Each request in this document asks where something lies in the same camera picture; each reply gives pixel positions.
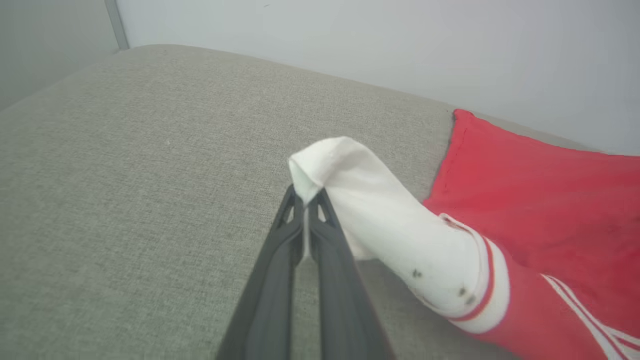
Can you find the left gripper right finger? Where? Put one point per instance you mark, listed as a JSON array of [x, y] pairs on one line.
[[345, 310]]

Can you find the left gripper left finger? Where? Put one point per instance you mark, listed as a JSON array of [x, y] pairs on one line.
[[272, 300]]

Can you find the red and white jersey garment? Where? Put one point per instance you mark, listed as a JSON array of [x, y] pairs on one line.
[[550, 210]]

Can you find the grey vertical wall strip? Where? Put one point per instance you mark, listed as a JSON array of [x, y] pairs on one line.
[[116, 22]]

